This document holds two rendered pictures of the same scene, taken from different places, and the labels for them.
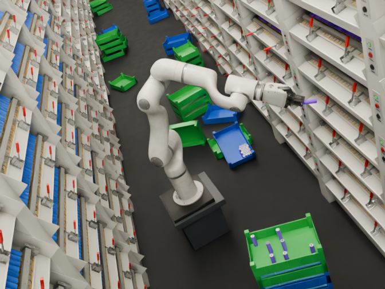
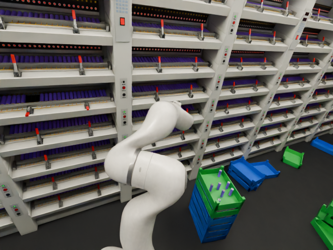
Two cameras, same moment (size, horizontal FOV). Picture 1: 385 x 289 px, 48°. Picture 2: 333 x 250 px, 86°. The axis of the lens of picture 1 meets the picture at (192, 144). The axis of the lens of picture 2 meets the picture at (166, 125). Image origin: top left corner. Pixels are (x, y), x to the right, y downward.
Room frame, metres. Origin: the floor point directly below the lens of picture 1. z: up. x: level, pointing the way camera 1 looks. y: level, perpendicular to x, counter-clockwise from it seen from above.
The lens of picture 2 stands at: (2.03, 0.40, 1.42)
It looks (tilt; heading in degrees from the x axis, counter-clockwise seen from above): 31 degrees down; 242
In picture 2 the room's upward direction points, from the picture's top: 7 degrees clockwise
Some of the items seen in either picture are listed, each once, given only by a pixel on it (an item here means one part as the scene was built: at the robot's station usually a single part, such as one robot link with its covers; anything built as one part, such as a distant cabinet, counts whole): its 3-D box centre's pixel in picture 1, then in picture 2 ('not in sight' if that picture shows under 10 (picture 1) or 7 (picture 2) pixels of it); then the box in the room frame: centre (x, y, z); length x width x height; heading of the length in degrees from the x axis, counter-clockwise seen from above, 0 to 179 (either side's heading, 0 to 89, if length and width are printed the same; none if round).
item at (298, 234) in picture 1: (282, 244); (219, 185); (1.26, -0.18, 0.44); 0.30 x 0.20 x 0.08; 78
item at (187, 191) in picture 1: (183, 182); not in sight; (1.99, 0.14, 0.40); 0.19 x 0.19 x 0.18
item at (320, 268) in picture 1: (286, 256); (216, 193); (1.26, -0.18, 0.36); 0.30 x 0.20 x 0.08; 78
